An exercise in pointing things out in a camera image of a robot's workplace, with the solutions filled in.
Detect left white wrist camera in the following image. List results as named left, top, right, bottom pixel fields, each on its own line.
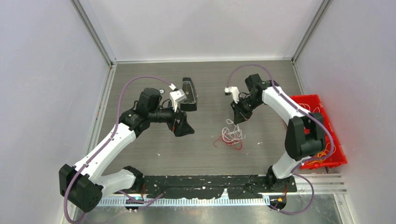
left=169, top=84, right=187, bottom=112

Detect black metronome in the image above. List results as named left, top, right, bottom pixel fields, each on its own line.
left=180, top=77, right=198, bottom=112

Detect yellow wire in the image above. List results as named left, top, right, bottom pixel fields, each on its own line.
left=308, top=143, right=337, bottom=168

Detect red plastic bin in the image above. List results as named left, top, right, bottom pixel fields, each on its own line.
left=290, top=95, right=347, bottom=169

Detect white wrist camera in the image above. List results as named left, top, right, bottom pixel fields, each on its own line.
left=169, top=84, right=187, bottom=112
left=224, top=86, right=240, bottom=104

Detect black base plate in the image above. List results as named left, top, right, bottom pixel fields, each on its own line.
left=131, top=174, right=297, bottom=199

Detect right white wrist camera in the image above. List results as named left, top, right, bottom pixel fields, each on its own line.
left=224, top=86, right=240, bottom=104

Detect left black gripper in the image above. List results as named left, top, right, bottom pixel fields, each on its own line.
left=149, top=100, right=194, bottom=136

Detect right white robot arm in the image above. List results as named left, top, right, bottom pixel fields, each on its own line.
left=224, top=74, right=326, bottom=192

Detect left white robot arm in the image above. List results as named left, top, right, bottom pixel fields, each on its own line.
left=59, top=88, right=195, bottom=213

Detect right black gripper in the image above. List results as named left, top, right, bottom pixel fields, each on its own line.
left=231, top=95, right=263, bottom=125

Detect white slotted cable duct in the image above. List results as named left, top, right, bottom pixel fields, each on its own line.
left=98, top=196, right=270, bottom=207

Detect red wire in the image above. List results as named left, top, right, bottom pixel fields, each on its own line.
left=213, top=134, right=243, bottom=152

